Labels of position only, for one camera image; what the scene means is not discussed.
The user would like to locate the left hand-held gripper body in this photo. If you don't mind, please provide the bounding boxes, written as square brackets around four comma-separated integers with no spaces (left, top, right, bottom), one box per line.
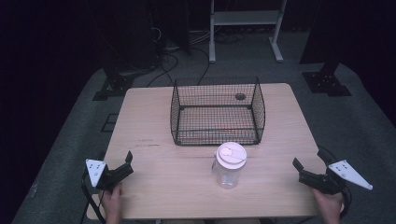
[85,159,134,191]

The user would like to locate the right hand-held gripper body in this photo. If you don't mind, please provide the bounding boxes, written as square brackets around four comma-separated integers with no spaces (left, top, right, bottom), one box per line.
[298,159,374,196]

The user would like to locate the clear jar with white lid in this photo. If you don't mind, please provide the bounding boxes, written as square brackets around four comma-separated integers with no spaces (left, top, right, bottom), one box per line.
[212,141,248,190]

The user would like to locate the black wire mesh basket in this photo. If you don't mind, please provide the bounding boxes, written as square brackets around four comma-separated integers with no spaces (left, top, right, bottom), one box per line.
[169,76,267,147]

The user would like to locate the person's right hand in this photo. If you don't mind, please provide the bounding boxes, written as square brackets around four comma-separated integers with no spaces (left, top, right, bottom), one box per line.
[312,188,346,224]

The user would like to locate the person's left hand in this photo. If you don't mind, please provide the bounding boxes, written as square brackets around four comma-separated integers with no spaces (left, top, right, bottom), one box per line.
[100,183,123,224]

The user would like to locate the white metal stand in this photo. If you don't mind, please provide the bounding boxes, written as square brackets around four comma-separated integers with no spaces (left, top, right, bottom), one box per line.
[208,0,288,64]

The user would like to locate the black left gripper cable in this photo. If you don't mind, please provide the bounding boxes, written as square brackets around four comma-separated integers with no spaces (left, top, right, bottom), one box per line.
[80,172,107,224]

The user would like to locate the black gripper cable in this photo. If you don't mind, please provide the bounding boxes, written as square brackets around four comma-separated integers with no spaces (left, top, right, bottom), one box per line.
[339,186,353,217]
[80,172,107,224]

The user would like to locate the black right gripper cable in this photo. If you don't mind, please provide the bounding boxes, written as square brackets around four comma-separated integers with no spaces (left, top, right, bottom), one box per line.
[339,186,353,217]

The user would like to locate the black stand with base plate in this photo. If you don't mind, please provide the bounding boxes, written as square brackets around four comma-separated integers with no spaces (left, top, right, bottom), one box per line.
[302,46,353,98]
[92,46,135,102]

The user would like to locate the black floor cables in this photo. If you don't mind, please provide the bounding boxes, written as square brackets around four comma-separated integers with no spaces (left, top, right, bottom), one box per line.
[145,26,247,89]

